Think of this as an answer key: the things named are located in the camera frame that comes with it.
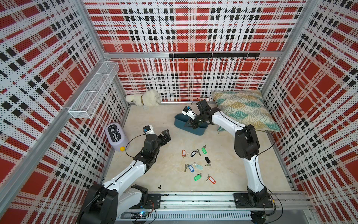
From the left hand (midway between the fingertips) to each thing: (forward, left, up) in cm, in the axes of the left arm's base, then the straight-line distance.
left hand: (165, 132), depth 87 cm
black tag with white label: (-8, -18, -13) cm, 23 cm away
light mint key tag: (-17, -21, -13) cm, 30 cm away
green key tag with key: (-6, -25, -14) cm, 29 cm away
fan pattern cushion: (+19, -56, +3) cm, 59 cm away
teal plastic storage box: (+10, -9, 0) cm, 13 cm away
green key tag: (-23, -20, -13) cm, 34 cm away
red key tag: (-8, -11, -13) cm, 19 cm away
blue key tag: (-19, -17, -13) cm, 28 cm away
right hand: (+8, -14, -2) cm, 16 cm away
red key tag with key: (-24, -28, -14) cm, 40 cm away
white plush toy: (+35, +16, -3) cm, 39 cm away
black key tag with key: (-13, -27, -14) cm, 33 cm away
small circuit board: (-42, +11, -12) cm, 45 cm away
